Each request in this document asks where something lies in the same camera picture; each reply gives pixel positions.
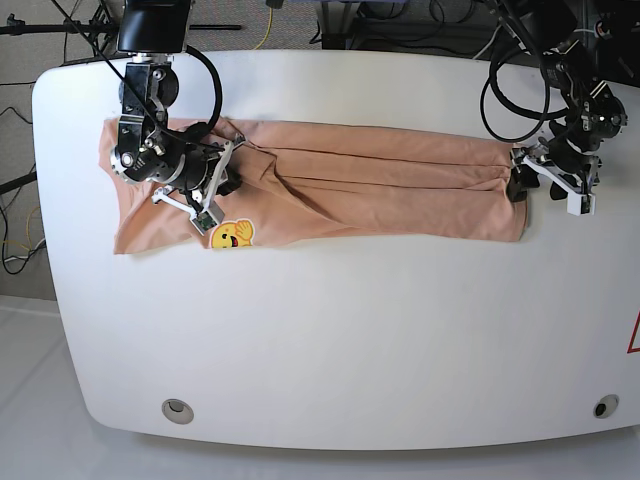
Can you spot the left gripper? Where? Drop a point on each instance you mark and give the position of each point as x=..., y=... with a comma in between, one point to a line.
x=556, y=160

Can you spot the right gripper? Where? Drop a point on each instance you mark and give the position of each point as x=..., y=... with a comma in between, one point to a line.
x=206, y=174

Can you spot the peach T-shirt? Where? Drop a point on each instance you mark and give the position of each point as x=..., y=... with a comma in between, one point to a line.
x=309, y=180

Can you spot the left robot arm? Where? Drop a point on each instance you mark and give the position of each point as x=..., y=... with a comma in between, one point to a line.
x=580, y=111

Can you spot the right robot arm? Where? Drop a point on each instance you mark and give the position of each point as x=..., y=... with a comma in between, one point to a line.
x=147, y=150

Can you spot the red warning sticker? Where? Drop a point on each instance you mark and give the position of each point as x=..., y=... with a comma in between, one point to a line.
x=634, y=344

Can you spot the right table grommet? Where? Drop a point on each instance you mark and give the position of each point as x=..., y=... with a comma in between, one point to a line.
x=606, y=406

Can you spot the table grommet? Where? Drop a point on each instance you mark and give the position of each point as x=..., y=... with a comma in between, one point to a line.
x=177, y=411
x=606, y=406

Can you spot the left table grommet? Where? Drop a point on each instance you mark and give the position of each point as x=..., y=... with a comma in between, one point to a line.
x=177, y=411

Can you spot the black tripod stand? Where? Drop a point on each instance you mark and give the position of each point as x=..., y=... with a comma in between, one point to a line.
x=16, y=27

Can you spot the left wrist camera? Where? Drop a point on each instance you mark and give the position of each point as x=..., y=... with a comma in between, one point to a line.
x=581, y=204

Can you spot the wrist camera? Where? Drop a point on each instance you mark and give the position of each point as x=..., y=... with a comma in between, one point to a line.
x=581, y=204
x=207, y=219

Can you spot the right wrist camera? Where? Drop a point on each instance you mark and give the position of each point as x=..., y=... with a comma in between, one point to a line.
x=207, y=219

